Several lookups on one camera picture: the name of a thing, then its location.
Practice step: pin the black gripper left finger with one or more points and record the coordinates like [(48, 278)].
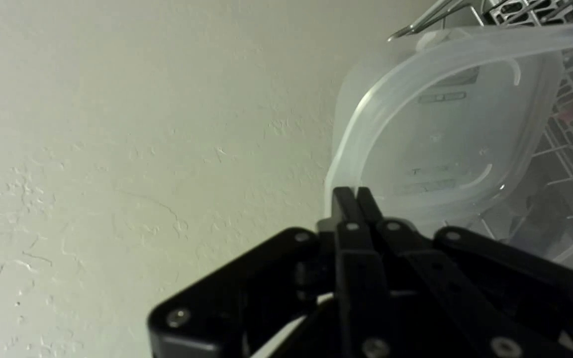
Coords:
[(235, 310)]

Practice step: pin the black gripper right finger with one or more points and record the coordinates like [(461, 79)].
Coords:
[(489, 300)]

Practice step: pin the clear plastic bowl container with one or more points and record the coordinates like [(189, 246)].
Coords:
[(439, 127)]

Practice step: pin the upper wire dishwasher rack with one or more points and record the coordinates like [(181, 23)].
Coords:
[(541, 212)]

